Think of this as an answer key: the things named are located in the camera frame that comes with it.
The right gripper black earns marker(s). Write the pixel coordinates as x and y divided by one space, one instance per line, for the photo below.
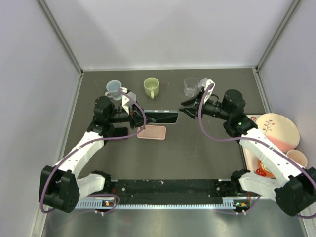
192 112

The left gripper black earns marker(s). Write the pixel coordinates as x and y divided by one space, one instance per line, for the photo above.
136 117

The dark phone blue edge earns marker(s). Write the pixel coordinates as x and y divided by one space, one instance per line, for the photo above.
165 116

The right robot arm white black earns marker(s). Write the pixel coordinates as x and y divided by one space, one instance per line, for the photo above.
292 187

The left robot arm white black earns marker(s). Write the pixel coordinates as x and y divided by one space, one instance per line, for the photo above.
60 186

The clear glass tumbler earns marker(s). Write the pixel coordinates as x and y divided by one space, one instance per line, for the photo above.
190 86

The green mug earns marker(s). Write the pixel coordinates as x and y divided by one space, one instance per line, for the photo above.
151 87

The light blue footed cup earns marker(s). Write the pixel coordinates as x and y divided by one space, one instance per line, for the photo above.
113 90

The white tray with strawberries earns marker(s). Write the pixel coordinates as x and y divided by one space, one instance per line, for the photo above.
252 163

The pink white plate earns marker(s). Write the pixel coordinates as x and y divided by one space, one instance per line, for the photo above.
280 130

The orange patterned bowl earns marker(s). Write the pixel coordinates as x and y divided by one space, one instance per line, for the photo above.
264 169

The pink mug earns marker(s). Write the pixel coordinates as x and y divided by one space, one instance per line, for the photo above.
298 157

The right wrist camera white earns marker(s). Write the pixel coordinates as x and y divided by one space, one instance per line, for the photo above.
207 86

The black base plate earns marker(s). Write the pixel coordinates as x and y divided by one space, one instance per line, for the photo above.
181 191

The light blue cable duct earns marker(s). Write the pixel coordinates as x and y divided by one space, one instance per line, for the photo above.
107 203

